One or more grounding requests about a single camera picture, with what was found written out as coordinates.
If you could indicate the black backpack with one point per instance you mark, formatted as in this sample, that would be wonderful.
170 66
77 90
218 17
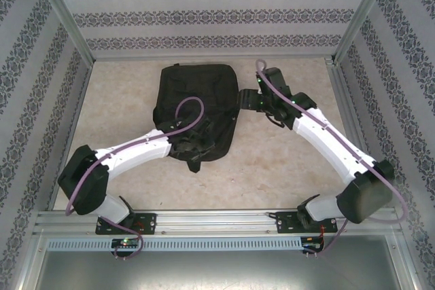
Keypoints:
197 86

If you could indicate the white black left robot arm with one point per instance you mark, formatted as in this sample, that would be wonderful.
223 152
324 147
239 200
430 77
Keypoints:
136 149

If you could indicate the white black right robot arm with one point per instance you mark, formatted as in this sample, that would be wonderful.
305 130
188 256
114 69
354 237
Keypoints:
323 140

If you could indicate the aluminium rear beam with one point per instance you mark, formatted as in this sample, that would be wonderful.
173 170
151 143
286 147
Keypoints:
210 56

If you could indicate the left controller board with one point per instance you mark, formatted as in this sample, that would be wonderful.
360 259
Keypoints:
125 243

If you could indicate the controller board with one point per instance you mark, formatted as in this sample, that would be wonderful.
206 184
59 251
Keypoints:
125 243
312 243

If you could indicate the metal sheet panel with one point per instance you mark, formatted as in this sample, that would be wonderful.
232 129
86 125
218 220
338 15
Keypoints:
217 269

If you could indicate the right controller board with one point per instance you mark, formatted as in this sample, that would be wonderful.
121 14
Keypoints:
312 243

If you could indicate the aluminium mounting rail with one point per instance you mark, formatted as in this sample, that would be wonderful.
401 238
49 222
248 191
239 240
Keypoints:
210 222

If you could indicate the aluminium side rail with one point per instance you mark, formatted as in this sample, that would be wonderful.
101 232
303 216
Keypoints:
351 117
69 133

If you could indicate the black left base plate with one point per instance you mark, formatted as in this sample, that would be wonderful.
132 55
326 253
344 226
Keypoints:
149 223

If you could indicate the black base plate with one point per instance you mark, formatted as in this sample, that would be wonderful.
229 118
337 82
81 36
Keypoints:
283 222
149 223

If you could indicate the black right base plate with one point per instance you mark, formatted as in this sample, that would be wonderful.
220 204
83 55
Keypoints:
283 222

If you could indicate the aluminium frame post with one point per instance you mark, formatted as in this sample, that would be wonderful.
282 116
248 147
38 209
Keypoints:
59 8
365 8

